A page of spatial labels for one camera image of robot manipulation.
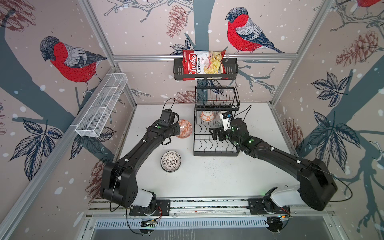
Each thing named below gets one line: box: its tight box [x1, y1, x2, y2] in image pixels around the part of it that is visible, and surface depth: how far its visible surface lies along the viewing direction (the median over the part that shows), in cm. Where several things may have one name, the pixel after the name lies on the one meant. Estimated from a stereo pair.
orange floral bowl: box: [200, 110, 215, 122], surface depth 109 cm
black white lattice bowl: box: [160, 150, 182, 173], surface depth 86 cm
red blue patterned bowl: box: [175, 119, 193, 139], surface depth 90 cm
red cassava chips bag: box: [182, 50, 226, 81], surface depth 89 cm
